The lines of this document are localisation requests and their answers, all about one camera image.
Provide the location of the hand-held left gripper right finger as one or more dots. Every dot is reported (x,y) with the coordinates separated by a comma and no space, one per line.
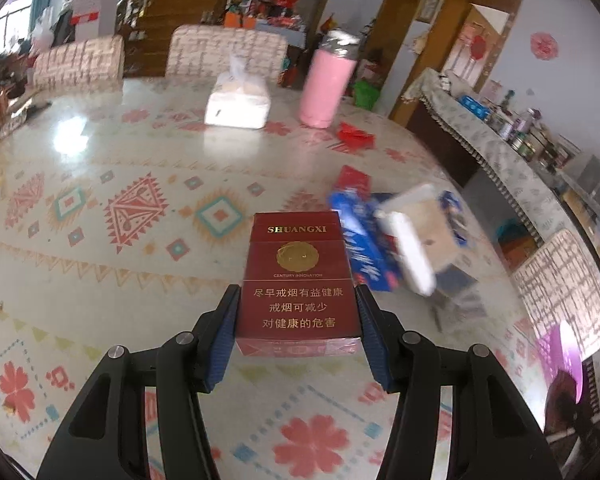
(375,350)

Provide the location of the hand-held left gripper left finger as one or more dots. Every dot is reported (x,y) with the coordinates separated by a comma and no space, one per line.
(222,350)

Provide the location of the red cigarette pack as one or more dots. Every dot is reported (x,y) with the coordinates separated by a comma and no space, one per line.
(295,280)

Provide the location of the white cardboard box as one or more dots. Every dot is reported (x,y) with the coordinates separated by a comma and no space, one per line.
(410,250)

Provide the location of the long red ointment box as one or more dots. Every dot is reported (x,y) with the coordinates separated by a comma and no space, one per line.
(354,181)

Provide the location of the patterned fabric chair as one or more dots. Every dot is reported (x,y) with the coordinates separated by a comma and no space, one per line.
(220,52)
(565,285)
(77,62)

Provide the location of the crumpled red paper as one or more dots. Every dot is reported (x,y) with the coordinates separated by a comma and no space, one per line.
(355,136)

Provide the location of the sideboard with patterned cloth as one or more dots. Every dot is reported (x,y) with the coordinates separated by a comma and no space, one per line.
(485,145)

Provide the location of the white tissue pack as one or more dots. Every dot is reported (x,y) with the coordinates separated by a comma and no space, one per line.
(237,105)

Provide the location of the green bag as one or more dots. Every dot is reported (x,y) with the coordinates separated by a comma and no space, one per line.
(366,95)

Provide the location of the pink bottle with silver lid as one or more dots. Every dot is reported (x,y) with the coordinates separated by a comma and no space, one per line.
(325,90)

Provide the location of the small blue box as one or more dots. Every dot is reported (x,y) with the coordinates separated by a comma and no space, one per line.
(474,104)

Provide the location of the row of bottles and jars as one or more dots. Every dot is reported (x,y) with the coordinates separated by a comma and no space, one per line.
(525,130)

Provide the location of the red knot door ornament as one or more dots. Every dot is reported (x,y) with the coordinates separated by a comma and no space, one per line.
(476,42)

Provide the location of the pile of red gift boxes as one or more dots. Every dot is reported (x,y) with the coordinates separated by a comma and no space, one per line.
(270,10)

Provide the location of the wooden staircase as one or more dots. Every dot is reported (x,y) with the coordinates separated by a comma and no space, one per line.
(180,0)

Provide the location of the wooden door frame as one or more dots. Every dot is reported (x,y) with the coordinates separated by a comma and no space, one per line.
(399,50)
(452,35)

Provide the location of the framed wall picture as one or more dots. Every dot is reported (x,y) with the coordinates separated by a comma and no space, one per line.
(429,6)

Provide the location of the red paper-cut wall decoration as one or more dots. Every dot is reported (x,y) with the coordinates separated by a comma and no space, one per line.
(545,46)

